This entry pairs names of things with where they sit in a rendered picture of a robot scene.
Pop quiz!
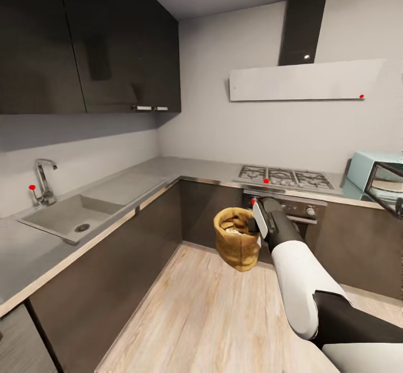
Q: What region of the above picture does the popcorn bag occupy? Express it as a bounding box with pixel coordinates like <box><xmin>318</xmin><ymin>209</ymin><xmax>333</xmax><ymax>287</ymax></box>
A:
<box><xmin>213</xmin><ymin>207</ymin><xmax>261</xmax><ymax>272</ymax></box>

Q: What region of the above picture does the microwave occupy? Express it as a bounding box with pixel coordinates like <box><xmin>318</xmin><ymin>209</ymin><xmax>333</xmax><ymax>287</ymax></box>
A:
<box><xmin>347</xmin><ymin>150</ymin><xmax>403</xmax><ymax>219</ymax></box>

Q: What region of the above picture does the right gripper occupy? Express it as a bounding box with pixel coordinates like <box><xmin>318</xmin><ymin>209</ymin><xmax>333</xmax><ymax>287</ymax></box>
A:
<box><xmin>248</xmin><ymin>218</ymin><xmax>260</xmax><ymax>233</ymax></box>

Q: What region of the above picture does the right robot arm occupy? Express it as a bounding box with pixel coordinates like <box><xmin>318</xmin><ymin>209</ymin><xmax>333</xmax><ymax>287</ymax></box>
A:
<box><xmin>248</xmin><ymin>197</ymin><xmax>403</xmax><ymax>373</ymax></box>

